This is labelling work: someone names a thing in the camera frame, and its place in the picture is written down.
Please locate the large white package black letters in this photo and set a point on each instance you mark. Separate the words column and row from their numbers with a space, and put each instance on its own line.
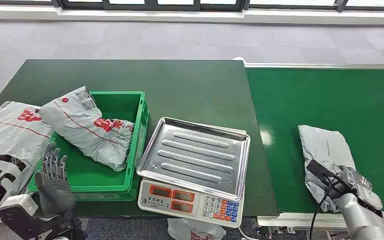
column 6, row 145

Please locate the plain grey package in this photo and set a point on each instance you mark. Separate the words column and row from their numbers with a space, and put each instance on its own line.
column 324, row 145

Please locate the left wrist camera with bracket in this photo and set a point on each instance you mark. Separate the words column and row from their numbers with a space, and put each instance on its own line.
column 18, row 202

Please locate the green conveyor belt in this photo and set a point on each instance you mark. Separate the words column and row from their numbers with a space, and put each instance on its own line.
column 311, row 99

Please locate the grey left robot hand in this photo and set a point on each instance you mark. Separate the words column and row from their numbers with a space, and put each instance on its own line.
column 55, row 193

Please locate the white electronic scale body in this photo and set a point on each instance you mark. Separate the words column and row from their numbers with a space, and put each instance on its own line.
column 178, row 202

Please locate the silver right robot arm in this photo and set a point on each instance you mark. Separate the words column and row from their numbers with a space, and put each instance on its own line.
column 364, row 222

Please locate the white bag with red print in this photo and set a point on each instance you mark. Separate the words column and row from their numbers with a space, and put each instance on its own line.
column 185, row 230

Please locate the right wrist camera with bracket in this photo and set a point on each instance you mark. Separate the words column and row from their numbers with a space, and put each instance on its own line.
column 321, row 172

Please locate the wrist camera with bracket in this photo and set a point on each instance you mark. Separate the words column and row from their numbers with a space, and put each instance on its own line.
column 18, row 202
column 321, row 172

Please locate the green plastic basket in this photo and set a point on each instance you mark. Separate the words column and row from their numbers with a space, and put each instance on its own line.
column 112, row 106

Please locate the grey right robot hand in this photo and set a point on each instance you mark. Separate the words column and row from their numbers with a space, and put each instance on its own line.
column 364, row 193

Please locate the grey package with red print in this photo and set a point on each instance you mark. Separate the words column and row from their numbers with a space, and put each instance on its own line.
column 79, row 126

